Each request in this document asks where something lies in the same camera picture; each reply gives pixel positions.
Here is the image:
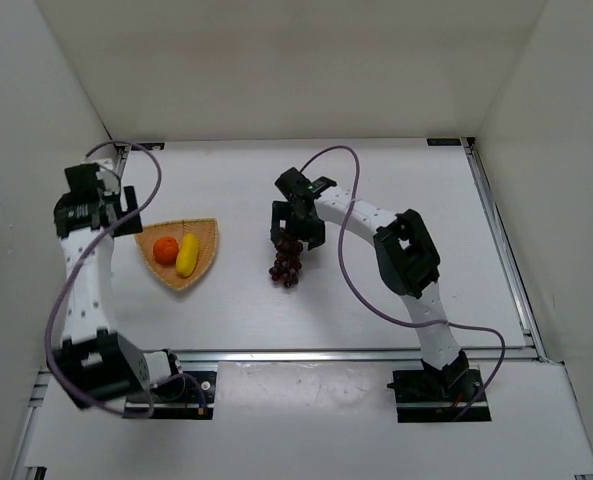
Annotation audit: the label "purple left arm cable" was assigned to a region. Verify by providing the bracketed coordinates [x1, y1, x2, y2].
[46, 141, 207, 420]

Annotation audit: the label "front aluminium frame rail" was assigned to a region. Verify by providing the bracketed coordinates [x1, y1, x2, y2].
[173, 347, 539, 363]

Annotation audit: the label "aluminium frame rail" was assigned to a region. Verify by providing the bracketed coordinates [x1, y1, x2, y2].
[462, 137, 549, 362]
[173, 347, 539, 363]
[58, 145, 129, 360]

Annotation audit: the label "black corner bracket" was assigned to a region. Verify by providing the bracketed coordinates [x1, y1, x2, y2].
[426, 138, 462, 147]
[129, 142, 166, 152]

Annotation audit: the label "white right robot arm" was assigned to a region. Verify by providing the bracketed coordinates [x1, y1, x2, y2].
[270, 168, 482, 401]

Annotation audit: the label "black left corner bracket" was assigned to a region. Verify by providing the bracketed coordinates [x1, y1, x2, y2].
[129, 142, 166, 152]

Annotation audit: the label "right aluminium frame rail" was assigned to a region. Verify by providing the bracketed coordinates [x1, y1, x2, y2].
[462, 137, 549, 362]

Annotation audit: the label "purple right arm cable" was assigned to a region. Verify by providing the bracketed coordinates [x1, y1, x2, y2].
[295, 145, 507, 424]

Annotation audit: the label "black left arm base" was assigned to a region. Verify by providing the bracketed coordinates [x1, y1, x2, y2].
[124, 361, 217, 421]

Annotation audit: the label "left aluminium frame rail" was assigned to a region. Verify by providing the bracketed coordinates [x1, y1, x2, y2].
[58, 145, 129, 360]

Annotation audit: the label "black right corner bracket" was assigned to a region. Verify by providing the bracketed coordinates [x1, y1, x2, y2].
[426, 138, 462, 147]

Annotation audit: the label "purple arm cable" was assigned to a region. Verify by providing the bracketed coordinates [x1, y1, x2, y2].
[295, 145, 507, 424]
[46, 141, 207, 420]

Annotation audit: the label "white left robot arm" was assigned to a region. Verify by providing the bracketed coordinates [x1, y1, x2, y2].
[48, 159, 182, 409]

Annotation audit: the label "dark red fake grapes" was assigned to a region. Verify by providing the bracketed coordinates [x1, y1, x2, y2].
[268, 227, 304, 289]

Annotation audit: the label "yellow fake lemon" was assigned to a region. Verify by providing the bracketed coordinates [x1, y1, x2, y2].
[175, 233, 200, 277]

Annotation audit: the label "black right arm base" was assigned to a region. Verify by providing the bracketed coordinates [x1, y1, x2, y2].
[387, 368, 492, 424]

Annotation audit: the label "woven bamboo fruit basket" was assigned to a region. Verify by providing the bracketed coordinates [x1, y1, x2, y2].
[135, 218, 219, 291]

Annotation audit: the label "fake orange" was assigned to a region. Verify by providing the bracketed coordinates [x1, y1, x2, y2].
[152, 236, 179, 266]

